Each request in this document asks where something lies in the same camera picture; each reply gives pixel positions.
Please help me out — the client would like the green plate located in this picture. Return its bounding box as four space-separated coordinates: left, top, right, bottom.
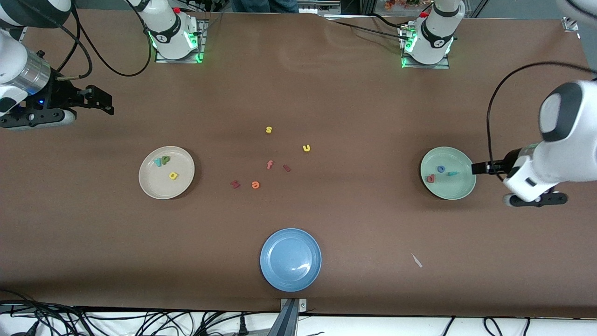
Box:
420 147 477 200

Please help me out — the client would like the beige brown plate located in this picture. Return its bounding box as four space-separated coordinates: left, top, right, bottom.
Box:
139 146 195 200

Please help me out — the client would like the person in blue jeans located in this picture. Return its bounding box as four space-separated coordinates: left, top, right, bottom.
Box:
232 0 299 13

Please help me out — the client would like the blue plate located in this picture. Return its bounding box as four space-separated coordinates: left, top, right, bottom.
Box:
260 228 322 293

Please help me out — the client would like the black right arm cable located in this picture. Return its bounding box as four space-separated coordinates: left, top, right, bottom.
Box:
55 0 153 81

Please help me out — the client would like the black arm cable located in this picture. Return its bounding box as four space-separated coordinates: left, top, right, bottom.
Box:
55 0 153 81
486 62 597 182

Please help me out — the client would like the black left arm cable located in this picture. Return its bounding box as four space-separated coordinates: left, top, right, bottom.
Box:
486 62 597 182

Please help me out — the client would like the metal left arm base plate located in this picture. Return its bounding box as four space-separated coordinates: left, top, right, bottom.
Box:
401 23 450 70

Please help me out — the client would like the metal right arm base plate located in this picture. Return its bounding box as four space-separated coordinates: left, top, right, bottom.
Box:
155 19 207 63

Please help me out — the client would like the black table cable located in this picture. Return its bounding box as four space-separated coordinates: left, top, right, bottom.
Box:
326 14 407 41

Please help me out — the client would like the black cable tangle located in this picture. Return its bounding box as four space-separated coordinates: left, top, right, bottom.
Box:
0 289 280 336

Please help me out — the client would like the grey metal camera mount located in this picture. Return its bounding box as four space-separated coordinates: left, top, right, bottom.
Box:
268 298 308 336

